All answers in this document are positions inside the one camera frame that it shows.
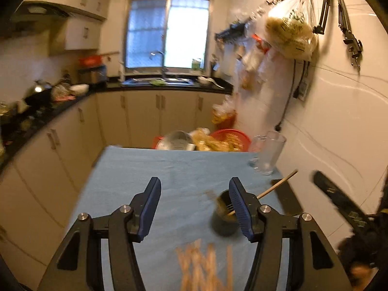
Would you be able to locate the wooden chopstick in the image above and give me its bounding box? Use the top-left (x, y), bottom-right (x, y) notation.
top-left (176, 248), bottom-right (191, 291)
top-left (207, 244), bottom-right (223, 291)
top-left (191, 239), bottom-right (207, 290)
top-left (224, 170), bottom-right (298, 216)
top-left (227, 245), bottom-right (234, 291)

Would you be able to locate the kitchen window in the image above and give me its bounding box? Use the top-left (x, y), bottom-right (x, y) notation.
top-left (124, 0), bottom-right (212, 71)

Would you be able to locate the black utensil holder cup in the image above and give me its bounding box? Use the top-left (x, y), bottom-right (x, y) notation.
top-left (210, 190), bottom-right (239, 237)

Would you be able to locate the clear glass mug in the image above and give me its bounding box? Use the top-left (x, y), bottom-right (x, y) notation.
top-left (249, 131), bottom-right (287, 175)

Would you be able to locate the blue table cloth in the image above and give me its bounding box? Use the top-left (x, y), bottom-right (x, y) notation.
top-left (73, 146), bottom-right (281, 290)

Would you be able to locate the red plastic basin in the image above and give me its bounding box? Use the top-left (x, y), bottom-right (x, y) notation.
top-left (210, 128), bottom-right (251, 152)

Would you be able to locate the steel steamer pot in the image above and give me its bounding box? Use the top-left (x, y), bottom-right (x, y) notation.
top-left (156, 131), bottom-right (196, 151)

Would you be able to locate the yellow plastic bag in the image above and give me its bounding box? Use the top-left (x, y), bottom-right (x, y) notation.
top-left (190, 128), bottom-right (235, 152)

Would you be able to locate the black wok with lid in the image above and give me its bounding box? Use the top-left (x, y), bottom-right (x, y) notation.
top-left (23, 80), bottom-right (53, 108)

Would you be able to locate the white bowl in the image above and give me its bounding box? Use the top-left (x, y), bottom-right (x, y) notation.
top-left (70, 83), bottom-right (89, 97)

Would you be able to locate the silver toaster appliance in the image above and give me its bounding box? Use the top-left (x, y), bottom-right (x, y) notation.
top-left (78, 65), bottom-right (108, 84)

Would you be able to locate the red bowl on appliance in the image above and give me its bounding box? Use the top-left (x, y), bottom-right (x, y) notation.
top-left (79, 55), bottom-right (103, 68)

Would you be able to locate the chrome sink faucet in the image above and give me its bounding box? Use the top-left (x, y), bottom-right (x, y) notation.
top-left (148, 50), bottom-right (169, 81)

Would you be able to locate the plastic bag with noodles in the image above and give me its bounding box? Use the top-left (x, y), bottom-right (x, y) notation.
top-left (264, 0), bottom-right (318, 61)

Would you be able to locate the green detergent bottle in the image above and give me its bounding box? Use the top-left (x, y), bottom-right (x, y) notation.
top-left (191, 58), bottom-right (201, 71)

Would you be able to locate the black range hood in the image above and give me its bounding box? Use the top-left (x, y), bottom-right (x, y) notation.
top-left (10, 2), bottom-right (70, 32)

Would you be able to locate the black power cable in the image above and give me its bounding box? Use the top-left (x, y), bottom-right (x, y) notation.
top-left (274, 60), bottom-right (307, 132)

